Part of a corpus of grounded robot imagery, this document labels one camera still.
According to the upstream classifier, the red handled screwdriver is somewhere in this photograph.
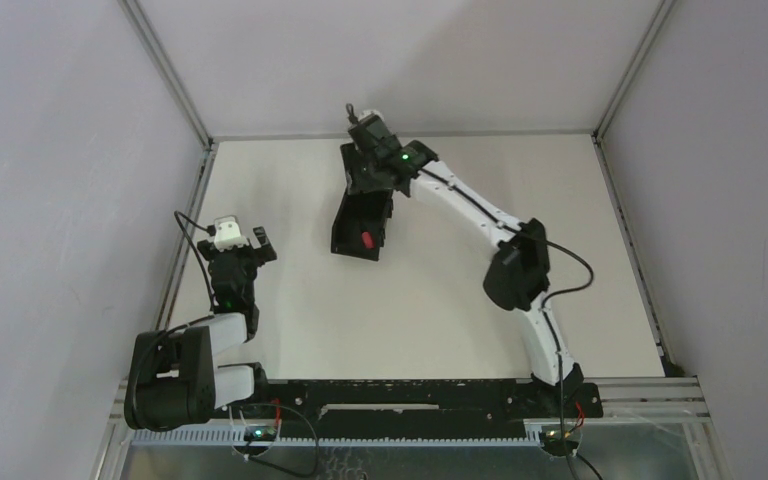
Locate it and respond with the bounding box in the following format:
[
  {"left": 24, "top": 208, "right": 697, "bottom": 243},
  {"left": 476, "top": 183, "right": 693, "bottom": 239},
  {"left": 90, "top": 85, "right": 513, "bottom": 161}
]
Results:
[{"left": 361, "top": 231, "right": 376, "bottom": 250}]

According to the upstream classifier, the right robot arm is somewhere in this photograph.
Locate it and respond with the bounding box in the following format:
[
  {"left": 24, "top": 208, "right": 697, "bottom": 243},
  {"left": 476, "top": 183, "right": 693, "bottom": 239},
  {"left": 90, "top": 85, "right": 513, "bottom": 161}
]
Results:
[{"left": 330, "top": 107, "right": 584, "bottom": 416}]

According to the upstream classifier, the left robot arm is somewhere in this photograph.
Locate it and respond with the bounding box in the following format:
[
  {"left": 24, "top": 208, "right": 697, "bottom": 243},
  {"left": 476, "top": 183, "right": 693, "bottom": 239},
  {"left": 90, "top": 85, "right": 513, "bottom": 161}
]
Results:
[{"left": 123, "top": 218, "right": 277, "bottom": 432}]

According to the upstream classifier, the black plastic storage bin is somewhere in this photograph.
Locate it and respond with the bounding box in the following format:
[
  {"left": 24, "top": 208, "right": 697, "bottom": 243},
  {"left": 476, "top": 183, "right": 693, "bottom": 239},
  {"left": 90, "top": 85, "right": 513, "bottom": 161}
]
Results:
[{"left": 330, "top": 189, "right": 394, "bottom": 262}]

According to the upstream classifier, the left electronics board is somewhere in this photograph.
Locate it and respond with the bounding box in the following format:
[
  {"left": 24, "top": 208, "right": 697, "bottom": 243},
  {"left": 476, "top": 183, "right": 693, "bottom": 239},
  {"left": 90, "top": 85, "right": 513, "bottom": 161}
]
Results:
[{"left": 243, "top": 426, "right": 278, "bottom": 443}]

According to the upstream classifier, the electronics board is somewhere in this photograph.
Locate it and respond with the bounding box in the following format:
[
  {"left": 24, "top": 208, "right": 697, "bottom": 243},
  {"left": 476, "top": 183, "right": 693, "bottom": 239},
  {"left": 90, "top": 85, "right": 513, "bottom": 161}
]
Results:
[
  {"left": 243, "top": 426, "right": 278, "bottom": 443},
  {"left": 538, "top": 429, "right": 579, "bottom": 458}
]

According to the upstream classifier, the right electronics board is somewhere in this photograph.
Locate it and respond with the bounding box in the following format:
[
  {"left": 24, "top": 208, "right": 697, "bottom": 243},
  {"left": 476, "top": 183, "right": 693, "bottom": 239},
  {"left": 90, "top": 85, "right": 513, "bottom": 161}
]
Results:
[{"left": 538, "top": 429, "right": 579, "bottom": 458}]

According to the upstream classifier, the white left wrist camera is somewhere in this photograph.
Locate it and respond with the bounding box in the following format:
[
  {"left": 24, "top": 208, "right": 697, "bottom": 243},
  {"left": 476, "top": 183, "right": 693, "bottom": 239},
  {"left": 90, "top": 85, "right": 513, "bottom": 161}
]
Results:
[{"left": 212, "top": 215, "right": 250, "bottom": 252}]

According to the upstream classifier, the left black cable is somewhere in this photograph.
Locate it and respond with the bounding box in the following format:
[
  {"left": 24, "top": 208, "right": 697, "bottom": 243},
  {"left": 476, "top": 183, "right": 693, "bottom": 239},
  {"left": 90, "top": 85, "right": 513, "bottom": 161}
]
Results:
[{"left": 173, "top": 210, "right": 218, "bottom": 313}]

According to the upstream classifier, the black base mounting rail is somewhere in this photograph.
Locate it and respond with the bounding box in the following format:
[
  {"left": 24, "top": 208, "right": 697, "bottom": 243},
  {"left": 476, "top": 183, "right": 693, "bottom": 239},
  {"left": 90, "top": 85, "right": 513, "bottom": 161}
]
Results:
[{"left": 257, "top": 378, "right": 604, "bottom": 438}]

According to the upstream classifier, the grey slotted cable duct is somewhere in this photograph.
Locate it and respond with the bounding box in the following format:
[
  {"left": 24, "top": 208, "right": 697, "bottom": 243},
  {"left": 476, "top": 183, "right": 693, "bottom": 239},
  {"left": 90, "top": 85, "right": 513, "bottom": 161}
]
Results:
[{"left": 131, "top": 424, "right": 541, "bottom": 447}]

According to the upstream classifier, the aluminium frame profile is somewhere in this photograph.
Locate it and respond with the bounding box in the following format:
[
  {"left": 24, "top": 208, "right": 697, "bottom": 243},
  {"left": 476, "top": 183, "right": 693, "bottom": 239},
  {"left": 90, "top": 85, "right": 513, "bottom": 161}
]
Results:
[{"left": 591, "top": 134, "right": 708, "bottom": 416}]

